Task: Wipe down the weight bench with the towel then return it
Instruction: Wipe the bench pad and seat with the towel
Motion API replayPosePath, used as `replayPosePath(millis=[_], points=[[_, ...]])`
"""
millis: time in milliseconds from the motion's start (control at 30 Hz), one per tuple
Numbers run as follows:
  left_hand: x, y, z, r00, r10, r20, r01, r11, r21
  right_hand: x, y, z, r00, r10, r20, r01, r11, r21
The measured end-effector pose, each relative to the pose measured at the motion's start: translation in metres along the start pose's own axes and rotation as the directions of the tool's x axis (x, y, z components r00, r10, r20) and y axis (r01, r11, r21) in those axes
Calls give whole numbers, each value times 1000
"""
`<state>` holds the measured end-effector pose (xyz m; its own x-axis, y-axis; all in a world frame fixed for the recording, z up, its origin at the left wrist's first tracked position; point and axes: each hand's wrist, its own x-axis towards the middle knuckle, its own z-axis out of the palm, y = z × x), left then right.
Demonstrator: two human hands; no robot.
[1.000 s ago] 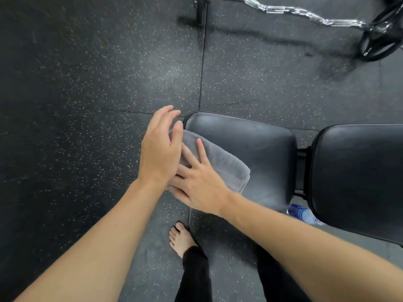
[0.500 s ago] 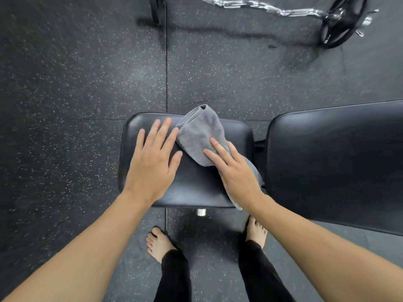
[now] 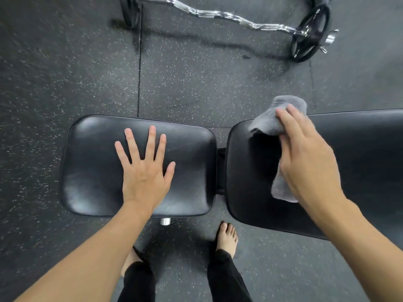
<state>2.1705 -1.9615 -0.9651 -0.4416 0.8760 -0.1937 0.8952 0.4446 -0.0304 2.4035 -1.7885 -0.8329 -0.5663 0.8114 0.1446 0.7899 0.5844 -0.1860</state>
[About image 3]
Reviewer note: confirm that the person's right hand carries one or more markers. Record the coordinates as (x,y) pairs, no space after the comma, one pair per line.
(308,166)

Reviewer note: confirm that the person's left hand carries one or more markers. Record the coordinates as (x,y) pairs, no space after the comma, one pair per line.
(143,182)

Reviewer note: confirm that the black adjustable workout bench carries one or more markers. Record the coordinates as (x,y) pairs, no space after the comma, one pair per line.
(94,169)

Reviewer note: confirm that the grey towel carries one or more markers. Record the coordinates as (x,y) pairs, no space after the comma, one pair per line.
(267,121)

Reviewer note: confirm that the person's left forearm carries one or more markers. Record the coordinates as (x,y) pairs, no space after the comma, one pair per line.
(88,257)

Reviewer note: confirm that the person's right forearm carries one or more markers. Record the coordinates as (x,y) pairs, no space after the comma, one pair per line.
(362,248)

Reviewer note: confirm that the person's left foot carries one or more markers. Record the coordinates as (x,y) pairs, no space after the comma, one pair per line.
(130,261)

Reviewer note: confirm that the person's foot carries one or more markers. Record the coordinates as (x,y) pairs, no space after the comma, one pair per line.
(130,261)
(226,239)

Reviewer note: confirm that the person's right foot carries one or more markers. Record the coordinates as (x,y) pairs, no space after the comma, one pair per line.
(226,239)

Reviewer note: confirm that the person's black trousers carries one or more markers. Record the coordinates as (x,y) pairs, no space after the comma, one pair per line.
(226,279)

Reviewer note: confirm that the chrome curl barbell black plates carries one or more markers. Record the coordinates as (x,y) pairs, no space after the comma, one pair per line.
(127,12)

